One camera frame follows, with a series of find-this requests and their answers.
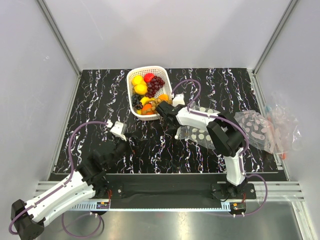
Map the white plastic basket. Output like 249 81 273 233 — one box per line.
126 66 173 121

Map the clear dotted zip bag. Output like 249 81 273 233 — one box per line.
174 102 220 150

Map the red strawberry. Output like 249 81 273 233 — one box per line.
143 73 155 83

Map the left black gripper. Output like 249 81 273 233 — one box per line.
105 132 148 169

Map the right connector block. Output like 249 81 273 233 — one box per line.
232 202 247 212

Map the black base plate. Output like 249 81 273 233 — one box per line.
106 173 257 211

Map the orange yellow mango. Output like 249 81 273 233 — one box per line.
158 94 169 101

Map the upper yellow lemon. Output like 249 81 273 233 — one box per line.
131 75 146 87

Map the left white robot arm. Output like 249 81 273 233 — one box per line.
9 133 138 240

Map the aluminium frame rail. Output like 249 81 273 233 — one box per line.
34 181 305 203

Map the pile of spare zip bags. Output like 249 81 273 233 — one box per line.
234 92 303 155

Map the yellow banana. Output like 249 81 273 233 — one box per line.
140 96 155 106

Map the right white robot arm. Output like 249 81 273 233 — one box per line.
155 101 249 199

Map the orange fruit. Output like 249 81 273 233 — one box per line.
141 103 154 116

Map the connector block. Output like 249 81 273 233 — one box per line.
232 202 247 212
96 201 110 210

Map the purple red grape bunch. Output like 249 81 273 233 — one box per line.
145 75 165 98

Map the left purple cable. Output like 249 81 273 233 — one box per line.
8 121 113 237

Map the dark blue grape bunch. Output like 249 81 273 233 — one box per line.
131 93 143 110

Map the left connector block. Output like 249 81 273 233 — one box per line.
96 201 110 210

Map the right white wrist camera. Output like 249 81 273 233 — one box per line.
172 93 185 107

